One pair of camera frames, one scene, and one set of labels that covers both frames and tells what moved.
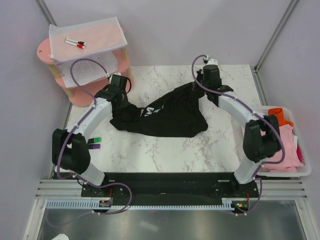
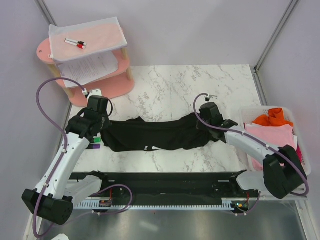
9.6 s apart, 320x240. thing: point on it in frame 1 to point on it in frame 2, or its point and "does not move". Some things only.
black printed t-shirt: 180,112 to 140,134
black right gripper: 200,74 to 201,115
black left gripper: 126,102 to 107,122
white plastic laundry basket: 305,170 does not move
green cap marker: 93,140 does not move
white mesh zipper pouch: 71,40 does not move
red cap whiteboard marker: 79,45 does not move
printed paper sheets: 89,70 does not move
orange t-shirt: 278,112 does not move
